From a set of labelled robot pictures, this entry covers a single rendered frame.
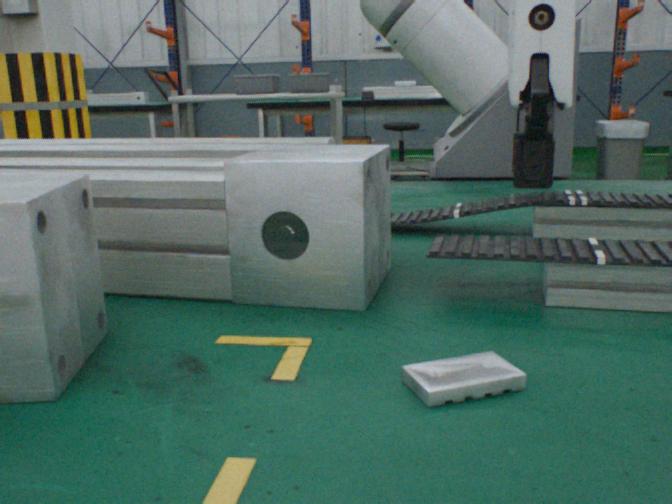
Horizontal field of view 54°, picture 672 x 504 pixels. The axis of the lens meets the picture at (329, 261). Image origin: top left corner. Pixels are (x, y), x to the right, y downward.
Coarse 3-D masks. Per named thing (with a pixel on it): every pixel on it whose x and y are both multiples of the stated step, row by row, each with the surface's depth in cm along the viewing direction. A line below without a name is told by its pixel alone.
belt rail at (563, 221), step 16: (544, 208) 59; (560, 208) 58; (576, 208) 58; (592, 208) 58; (608, 208) 57; (624, 208) 57; (640, 208) 57; (656, 208) 56; (544, 224) 60; (560, 224) 59; (576, 224) 59; (592, 224) 59; (608, 224) 58; (624, 224) 58; (640, 224) 58; (656, 224) 57
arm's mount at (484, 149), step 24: (576, 24) 89; (576, 48) 90; (576, 72) 91; (504, 96) 93; (480, 120) 94; (504, 120) 94; (456, 144) 95; (480, 144) 95; (504, 144) 94; (456, 168) 96; (480, 168) 96; (504, 168) 95
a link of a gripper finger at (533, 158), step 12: (528, 120) 52; (528, 132) 54; (540, 132) 53; (516, 144) 55; (528, 144) 54; (540, 144) 54; (552, 144) 55; (516, 156) 56; (528, 156) 55; (540, 156) 54; (552, 156) 55; (516, 168) 56; (528, 168) 55; (540, 168) 55; (552, 168) 55; (516, 180) 56; (528, 180) 56; (540, 180) 56; (552, 180) 55
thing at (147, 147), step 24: (0, 144) 76; (24, 144) 75; (48, 144) 74; (72, 144) 74; (96, 144) 73; (120, 144) 72; (144, 144) 71; (168, 144) 71; (192, 144) 65; (216, 144) 64; (240, 144) 63; (264, 144) 63; (288, 144) 62; (312, 144) 61
